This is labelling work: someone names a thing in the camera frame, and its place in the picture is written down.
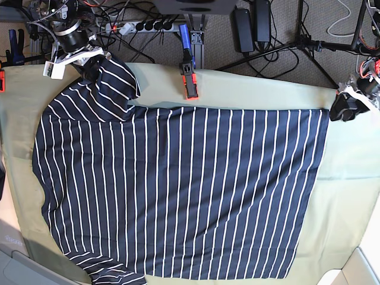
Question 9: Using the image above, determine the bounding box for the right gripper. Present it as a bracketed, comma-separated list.
[52, 46, 110, 68]

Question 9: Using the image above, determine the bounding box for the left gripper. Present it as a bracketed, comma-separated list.
[330, 84, 369, 122]

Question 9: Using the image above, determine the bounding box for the navy white striped T-shirt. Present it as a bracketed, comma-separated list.
[32, 59, 329, 284]

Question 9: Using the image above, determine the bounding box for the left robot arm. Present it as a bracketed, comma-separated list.
[330, 57, 379, 122]

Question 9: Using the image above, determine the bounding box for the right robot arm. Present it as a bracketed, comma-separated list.
[28, 1, 110, 82]

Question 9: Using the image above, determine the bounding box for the white plug adapter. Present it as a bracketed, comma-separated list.
[119, 23, 134, 36]

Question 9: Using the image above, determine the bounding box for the black tripod stand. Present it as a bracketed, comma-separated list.
[217, 1, 378, 88]

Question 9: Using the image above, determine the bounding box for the blue clamp at left edge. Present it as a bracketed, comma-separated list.
[6, 29, 25, 66]

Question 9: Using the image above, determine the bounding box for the white power strip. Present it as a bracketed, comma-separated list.
[100, 21, 179, 35]

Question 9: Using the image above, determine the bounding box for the light green table cloth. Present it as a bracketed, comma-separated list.
[1, 64, 379, 284]

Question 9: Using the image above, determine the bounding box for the blue orange clamp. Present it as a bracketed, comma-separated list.
[179, 24, 199, 100]

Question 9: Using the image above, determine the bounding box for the black power brick right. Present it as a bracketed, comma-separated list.
[254, 0, 271, 42]

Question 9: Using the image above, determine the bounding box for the black power brick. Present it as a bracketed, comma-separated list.
[232, 8, 254, 53]
[254, 0, 271, 42]

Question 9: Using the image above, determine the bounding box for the black power brick left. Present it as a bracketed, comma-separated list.
[232, 8, 254, 53]

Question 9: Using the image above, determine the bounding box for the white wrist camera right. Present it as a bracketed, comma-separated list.
[43, 61, 65, 80]

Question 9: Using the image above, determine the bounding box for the white looped cable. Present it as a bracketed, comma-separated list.
[326, 0, 357, 37]

